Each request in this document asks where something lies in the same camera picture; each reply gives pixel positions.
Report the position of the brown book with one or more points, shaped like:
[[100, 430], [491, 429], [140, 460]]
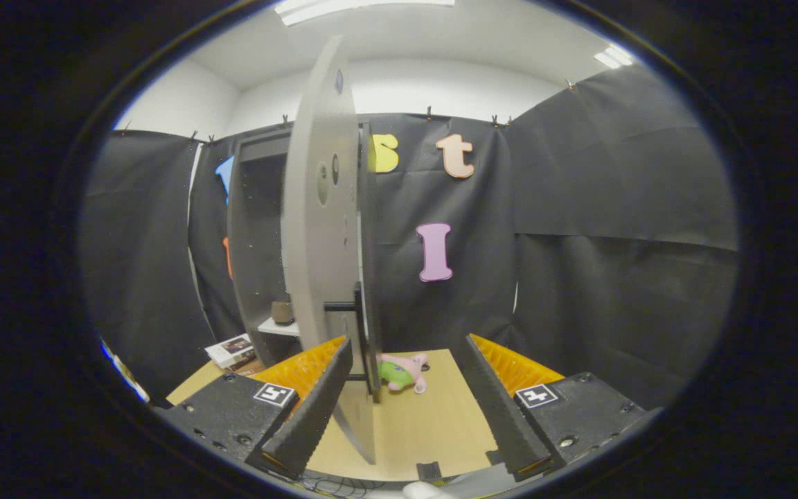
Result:
[[253, 366]]

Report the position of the small ceiling light panel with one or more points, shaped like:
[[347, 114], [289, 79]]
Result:
[[614, 57]]

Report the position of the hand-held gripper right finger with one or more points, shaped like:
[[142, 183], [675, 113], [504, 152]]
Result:
[[499, 416]]

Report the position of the long ceiling light panel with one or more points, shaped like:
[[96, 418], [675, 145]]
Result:
[[357, 8]]

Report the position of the black backdrop cloth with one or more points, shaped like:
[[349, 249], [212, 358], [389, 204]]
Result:
[[614, 208]]

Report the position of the pink and green plush toy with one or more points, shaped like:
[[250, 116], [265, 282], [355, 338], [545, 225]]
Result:
[[399, 373]]

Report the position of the grey shoe cabinet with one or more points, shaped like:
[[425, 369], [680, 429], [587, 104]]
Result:
[[253, 242]]

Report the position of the white book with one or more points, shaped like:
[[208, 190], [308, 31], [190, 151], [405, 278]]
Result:
[[229, 350]]

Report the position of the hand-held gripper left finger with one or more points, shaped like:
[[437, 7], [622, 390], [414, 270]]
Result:
[[316, 412]]

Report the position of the brown fuzzy shoe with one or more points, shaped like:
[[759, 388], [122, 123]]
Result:
[[282, 313]]

